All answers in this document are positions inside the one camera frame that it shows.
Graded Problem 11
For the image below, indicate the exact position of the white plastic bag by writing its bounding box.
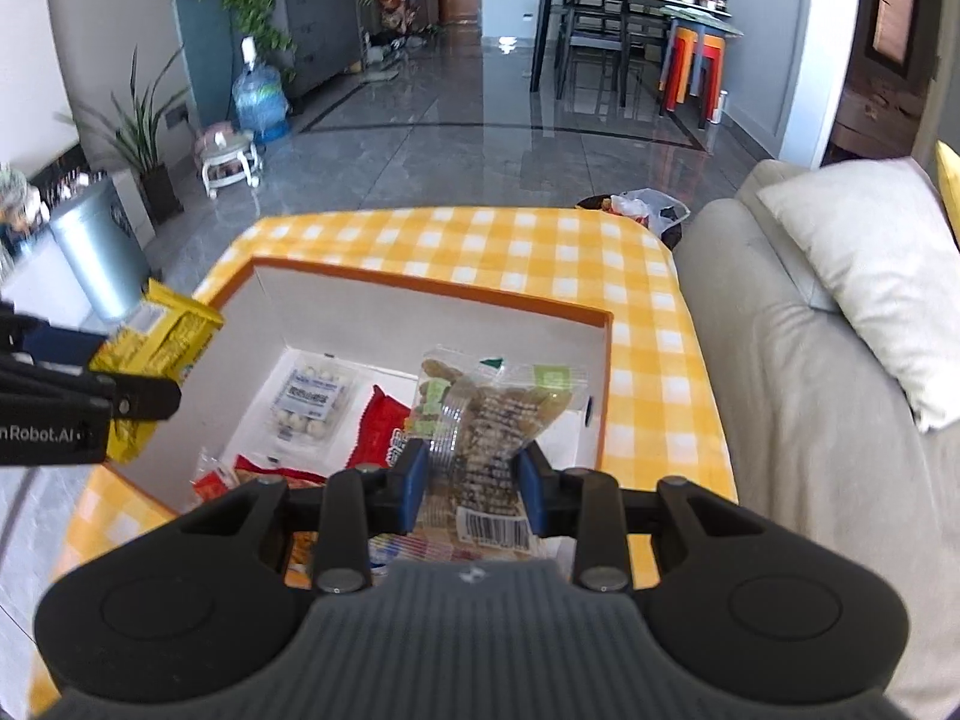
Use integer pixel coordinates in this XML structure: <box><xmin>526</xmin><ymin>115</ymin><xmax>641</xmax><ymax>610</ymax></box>
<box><xmin>609</xmin><ymin>187</ymin><xmax>691</xmax><ymax>239</ymax></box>

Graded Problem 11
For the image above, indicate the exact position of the dark grey cabinet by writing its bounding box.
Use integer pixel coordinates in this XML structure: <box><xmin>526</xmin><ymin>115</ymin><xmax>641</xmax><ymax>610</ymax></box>
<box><xmin>270</xmin><ymin>0</ymin><xmax>370</xmax><ymax>102</ymax></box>

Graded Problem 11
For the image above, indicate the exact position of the yellow snack packet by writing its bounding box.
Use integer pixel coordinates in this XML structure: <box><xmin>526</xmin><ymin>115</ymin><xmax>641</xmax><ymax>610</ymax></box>
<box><xmin>88</xmin><ymin>277</ymin><xmax>224</xmax><ymax>464</ymax></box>

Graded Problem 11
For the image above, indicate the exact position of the clear nut packet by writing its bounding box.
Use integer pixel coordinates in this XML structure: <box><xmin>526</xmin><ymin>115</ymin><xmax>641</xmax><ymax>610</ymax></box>
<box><xmin>409</xmin><ymin>345</ymin><xmax>590</xmax><ymax>552</ymax></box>

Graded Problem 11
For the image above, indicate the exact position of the glass dining table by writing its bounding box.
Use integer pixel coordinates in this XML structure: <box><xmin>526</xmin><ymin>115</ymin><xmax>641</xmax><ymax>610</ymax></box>
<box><xmin>525</xmin><ymin>0</ymin><xmax>745</xmax><ymax>95</ymax></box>

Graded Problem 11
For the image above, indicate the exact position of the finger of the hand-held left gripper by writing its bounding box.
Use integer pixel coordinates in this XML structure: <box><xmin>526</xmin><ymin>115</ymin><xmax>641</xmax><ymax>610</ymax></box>
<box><xmin>0</xmin><ymin>369</ymin><xmax>182</xmax><ymax>419</ymax></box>
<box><xmin>0</xmin><ymin>315</ymin><xmax>106</xmax><ymax>371</ymax></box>

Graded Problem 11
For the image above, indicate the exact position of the grey metal bin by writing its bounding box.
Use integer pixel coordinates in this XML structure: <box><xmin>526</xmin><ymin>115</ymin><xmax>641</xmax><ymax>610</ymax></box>
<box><xmin>49</xmin><ymin>176</ymin><xmax>155</xmax><ymax>322</ymax></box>

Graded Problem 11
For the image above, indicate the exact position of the potted plant in black pot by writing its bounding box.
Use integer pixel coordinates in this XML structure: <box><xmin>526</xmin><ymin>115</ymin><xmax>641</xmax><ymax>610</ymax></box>
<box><xmin>64</xmin><ymin>45</ymin><xmax>192</xmax><ymax>226</ymax></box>

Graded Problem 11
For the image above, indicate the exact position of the yellow checkered tablecloth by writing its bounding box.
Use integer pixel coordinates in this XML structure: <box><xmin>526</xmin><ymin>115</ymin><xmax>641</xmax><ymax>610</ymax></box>
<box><xmin>45</xmin><ymin>206</ymin><xmax>740</xmax><ymax>593</ymax></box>

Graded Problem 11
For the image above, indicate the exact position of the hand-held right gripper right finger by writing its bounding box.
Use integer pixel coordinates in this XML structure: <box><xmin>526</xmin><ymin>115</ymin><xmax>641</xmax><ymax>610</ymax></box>
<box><xmin>514</xmin><ymin>440</ymin><xmax>758</xmax><ymax>592</ymax></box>

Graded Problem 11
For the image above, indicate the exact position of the grey sofa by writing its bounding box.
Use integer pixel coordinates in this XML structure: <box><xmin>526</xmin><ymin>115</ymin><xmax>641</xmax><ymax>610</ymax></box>
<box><xmin>671</xmin><ymin>157</ymin><xmax>960</xmax><ymax>720</ymax></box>

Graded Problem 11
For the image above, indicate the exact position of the small white stool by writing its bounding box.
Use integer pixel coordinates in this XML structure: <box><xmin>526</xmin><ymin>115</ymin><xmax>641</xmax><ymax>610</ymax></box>
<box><xmin>195</xmin><ymin>124</ymin><xmax>263</xmax><ymax>200</ymax></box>

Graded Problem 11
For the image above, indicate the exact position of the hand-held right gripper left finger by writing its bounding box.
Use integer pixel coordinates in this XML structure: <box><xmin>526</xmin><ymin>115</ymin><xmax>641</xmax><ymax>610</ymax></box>
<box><xmin>184</xmin><ymin>440</ymin><xmax>431</xmax><ymax>593</ymax></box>

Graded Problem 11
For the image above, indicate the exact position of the clear tray of white candies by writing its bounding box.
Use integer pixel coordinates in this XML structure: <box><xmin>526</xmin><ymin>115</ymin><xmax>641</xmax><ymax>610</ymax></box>
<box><xmin>268</xmin><ymin>364</ymin><xmax>355</xmax><ymax>443</ymax></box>

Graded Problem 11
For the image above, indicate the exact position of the yellow pillow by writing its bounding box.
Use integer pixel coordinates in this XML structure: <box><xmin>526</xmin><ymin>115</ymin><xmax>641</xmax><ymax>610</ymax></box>
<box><xmin>934</xmin><ymin>141</ymin><xmax>960</xmax><ymax>248</ymax></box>

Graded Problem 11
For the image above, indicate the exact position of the blue water bottle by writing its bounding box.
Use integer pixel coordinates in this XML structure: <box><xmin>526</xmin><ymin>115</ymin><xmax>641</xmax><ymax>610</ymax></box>
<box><xmin>231</xmin><ymin>37</ymin><xmax>291</xmax><ymax>143</ymax></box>

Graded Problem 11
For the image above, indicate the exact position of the white pillow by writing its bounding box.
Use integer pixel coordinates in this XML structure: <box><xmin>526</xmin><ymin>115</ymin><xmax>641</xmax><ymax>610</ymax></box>
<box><xmin>757</xmin><ymin>157</ymin><xmax>960</xmax><ymax>432</ymax></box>

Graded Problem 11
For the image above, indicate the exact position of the orange cardboard box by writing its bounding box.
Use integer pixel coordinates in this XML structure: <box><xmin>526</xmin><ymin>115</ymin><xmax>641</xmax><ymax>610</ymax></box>
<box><xmin>101</xmin><ymin>256</ymin><xmax>617</xmax><ymax>587</ymax></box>

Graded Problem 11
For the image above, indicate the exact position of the black trash bin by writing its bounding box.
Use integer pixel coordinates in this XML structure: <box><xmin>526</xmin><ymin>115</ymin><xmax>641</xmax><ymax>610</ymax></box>
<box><xmin>576</xmin><ymin>193</ymin><xmax>691</xmax><ymax>248</ymax></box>

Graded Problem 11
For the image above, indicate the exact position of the orange plastic stool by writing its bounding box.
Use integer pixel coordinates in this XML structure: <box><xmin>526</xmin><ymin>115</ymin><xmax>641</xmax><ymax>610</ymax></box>
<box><xmin>660</xmin><ymin>26</ymin><xmax>700</xmax><ymax>117</ymax></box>
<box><xmin>696</xmin><ymin>34</ymin><xmax>728</xmax><ymax>128</ymax></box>

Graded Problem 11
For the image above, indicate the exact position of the red snack packet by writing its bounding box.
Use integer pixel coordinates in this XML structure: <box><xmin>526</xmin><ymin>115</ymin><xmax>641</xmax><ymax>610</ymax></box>
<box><xmin>346</xmin><ymin>384</ymin><xmax>421</xmax><ymax>470</ymax></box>

